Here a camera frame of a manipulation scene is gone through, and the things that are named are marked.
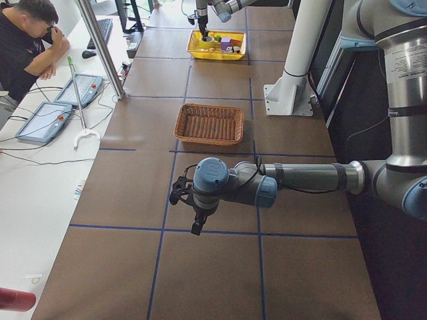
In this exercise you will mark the purple cube block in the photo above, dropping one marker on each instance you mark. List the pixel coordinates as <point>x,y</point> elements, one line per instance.
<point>225,43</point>

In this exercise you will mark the black keyboard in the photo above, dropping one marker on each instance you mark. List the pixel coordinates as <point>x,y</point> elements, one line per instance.
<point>105,26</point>

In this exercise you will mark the white camera post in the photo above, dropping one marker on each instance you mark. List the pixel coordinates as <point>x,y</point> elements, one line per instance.
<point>310,21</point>

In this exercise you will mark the far teach pendant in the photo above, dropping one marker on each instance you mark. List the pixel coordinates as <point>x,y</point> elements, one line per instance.
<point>87,85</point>

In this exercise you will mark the white reacher grabber stick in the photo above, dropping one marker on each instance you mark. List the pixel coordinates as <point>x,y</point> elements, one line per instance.
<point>85,132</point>

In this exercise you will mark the near teach pendant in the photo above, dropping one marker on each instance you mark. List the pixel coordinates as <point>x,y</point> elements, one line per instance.
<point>45,123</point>

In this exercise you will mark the aluminium frame post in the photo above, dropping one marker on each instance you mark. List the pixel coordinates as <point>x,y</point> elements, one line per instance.
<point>95,33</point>

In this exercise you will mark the person in black shirt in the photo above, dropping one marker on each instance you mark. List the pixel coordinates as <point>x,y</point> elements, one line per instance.
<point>31,45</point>

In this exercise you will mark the white post base plate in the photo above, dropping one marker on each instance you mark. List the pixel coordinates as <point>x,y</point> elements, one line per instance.
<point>288,96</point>

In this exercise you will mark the teach pendant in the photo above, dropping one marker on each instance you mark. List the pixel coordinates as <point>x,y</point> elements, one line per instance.
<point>87,85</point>
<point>45,123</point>

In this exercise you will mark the black computer mouse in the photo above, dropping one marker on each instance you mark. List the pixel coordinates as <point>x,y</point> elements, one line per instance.
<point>88,54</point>

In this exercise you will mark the yellow tape roll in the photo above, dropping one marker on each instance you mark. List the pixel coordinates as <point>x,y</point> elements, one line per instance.
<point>206,43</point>

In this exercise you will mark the brown wicker basket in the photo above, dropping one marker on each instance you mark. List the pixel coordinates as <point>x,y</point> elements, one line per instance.
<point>210,125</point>

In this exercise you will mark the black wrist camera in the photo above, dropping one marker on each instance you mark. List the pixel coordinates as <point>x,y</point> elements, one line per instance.
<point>192,18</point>
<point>182,190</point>

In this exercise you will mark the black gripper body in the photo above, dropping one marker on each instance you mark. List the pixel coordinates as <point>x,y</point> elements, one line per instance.
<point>201,19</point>
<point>201,212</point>

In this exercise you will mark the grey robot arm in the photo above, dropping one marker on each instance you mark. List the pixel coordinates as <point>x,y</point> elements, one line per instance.
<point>223,9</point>
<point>399,29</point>

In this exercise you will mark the red cylinder object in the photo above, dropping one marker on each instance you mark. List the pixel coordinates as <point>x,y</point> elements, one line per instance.
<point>14,300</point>

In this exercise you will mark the yellow plastic basket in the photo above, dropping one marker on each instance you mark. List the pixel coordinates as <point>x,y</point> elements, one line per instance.
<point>194,50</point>

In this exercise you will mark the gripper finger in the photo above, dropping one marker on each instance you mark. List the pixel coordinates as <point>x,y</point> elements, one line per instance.
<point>204,32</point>
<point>198,223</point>

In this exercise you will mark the toy croissant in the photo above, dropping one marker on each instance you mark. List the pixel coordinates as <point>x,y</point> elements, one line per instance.
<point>211,50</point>

